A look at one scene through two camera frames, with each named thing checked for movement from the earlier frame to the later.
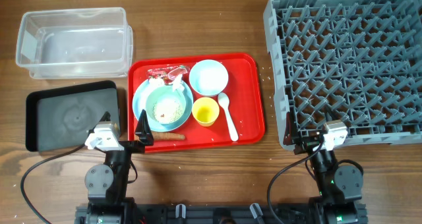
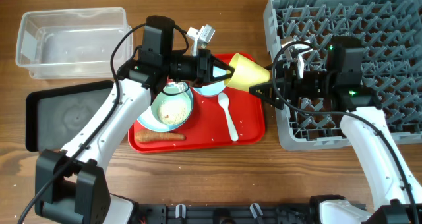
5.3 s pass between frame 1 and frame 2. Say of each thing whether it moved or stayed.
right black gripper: moved
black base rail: stayed
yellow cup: moved
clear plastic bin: stayed
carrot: stayed
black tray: stayed
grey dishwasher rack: stayed
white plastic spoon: stayed
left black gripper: moved
